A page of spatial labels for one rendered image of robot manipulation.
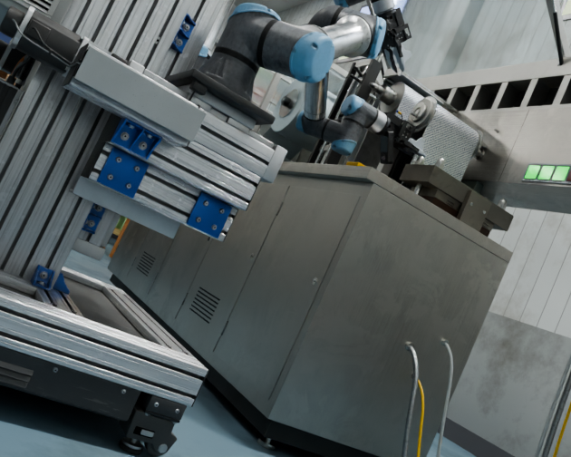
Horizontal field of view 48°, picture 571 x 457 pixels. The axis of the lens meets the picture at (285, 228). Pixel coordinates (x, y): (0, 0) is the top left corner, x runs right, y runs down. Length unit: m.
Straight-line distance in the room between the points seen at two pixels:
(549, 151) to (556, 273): 2.17
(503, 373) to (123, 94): 3.55
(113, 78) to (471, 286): 1.39
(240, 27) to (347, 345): 0.98
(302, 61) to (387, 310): 0.88
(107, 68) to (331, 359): 1.10
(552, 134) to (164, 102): 1.50
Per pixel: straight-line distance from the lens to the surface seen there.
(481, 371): 4.56
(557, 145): 2.39
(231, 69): 1.53
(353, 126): 2.16
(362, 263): 1.95
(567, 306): 4.35
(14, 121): 1.60
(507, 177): 2.46
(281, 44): 1.52
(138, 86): 1.33
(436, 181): 2.16
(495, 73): 2.84
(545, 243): 4.64
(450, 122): 2.44
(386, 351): 2.07
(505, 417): 4.36
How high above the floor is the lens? 0.47
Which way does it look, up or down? 5 degrees up
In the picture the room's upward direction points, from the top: 25 degrees clockwise
